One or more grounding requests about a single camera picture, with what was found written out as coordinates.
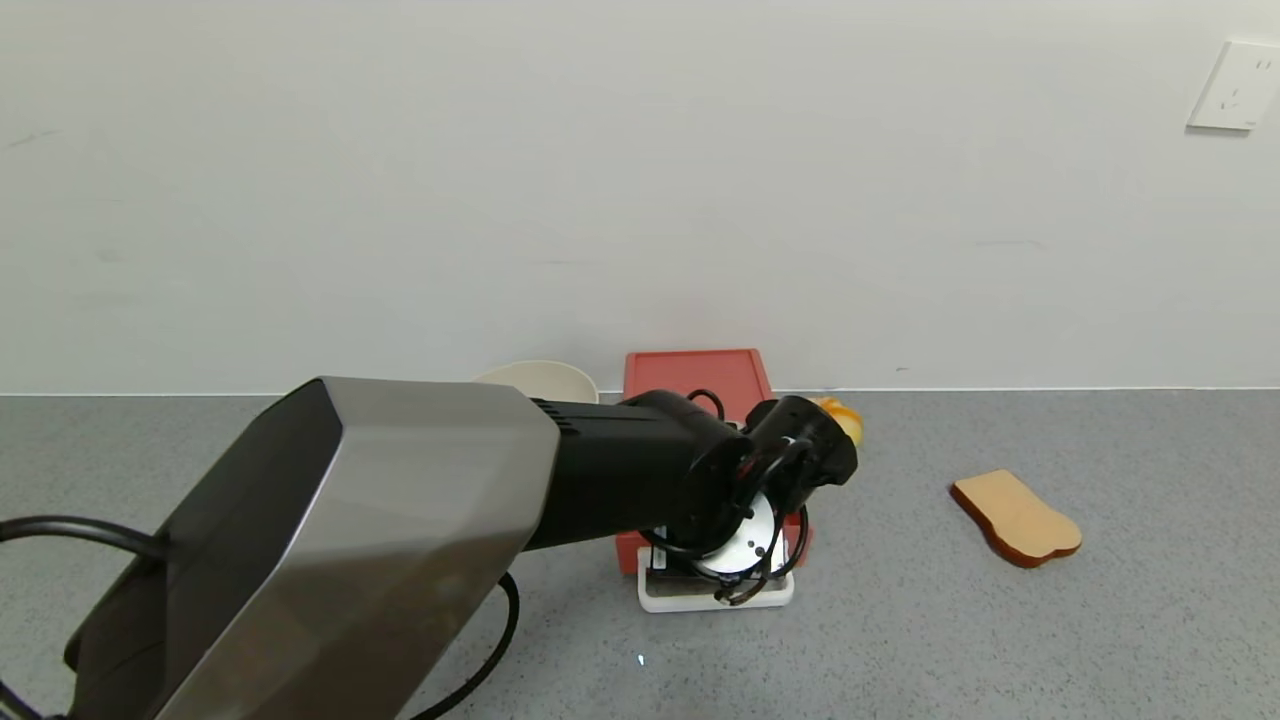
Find thin black wrist cables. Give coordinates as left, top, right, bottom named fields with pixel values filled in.
left=640, top=388, right=811, bottom=608

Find beige ribbed bowl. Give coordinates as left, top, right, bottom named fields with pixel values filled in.
left=472, top=360, right=601, bottom=406

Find red drawer with white handle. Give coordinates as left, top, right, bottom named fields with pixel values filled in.
left=615, top=500, right=813, bottom=614

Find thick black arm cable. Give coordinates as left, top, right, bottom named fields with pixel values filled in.
left=0, top=515, right=521, bottom=720

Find orange and white bun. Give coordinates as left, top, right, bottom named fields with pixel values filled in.
left=815, top=396, right=864, bottom=449

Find white wall socket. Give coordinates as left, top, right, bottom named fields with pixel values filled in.
left=1188, top=40, right=1280, bottom=131

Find toast slice with brown crust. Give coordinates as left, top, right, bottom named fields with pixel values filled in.
left=950, top=470, right=1083, bottom=569

